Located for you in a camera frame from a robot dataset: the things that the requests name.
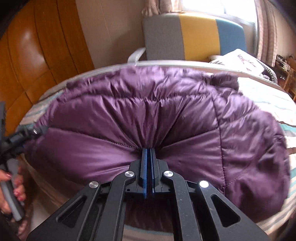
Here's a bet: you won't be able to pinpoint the purple quilted down jacket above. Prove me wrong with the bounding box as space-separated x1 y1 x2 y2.
24 66 292 233

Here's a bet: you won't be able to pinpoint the left hand red nails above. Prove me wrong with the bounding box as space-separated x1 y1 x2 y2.
0 168 26 214

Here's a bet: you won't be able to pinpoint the brown wooden wardrobe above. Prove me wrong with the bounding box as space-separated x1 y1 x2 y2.
1 1 94 134

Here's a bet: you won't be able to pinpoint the white printed pillow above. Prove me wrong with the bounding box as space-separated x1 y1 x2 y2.
209 49 278 84

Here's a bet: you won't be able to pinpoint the wooden bedside table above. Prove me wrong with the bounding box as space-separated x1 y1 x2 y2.
274 55 296 102

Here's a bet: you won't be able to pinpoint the grey yellow blue headboard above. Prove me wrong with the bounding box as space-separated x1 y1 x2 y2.
128 14 247 63

